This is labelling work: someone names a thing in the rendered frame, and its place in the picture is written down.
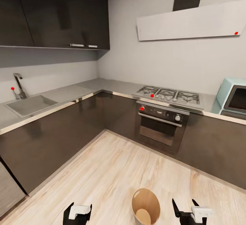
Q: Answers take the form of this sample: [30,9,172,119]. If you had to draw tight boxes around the trash can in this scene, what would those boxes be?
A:
[132,188,161,225]

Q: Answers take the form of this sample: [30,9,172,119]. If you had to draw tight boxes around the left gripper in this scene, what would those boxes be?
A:
[63,202,92,225]

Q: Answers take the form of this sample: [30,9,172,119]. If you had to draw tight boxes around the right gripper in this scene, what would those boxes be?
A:
[172,199,207,225]

